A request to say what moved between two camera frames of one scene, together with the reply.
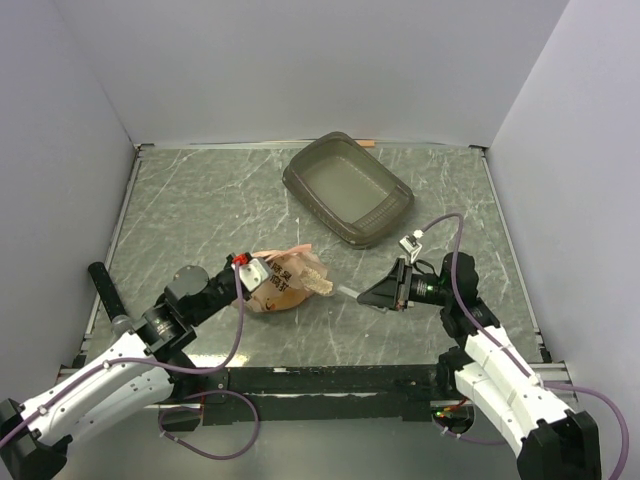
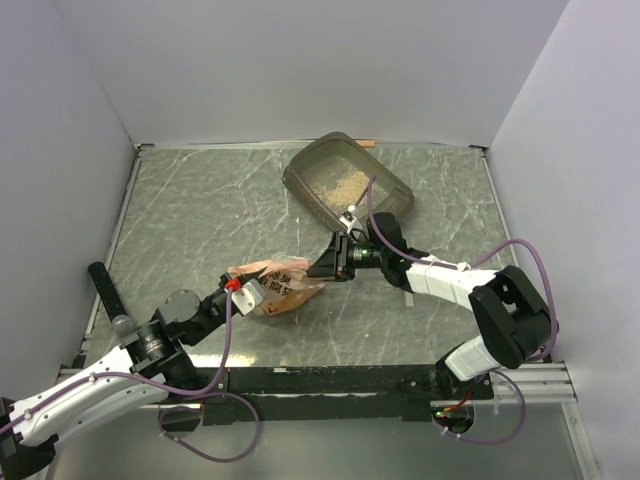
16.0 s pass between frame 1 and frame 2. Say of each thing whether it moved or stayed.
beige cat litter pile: moved
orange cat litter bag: moved
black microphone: stayed
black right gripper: moved
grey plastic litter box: stayed
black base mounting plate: stayed
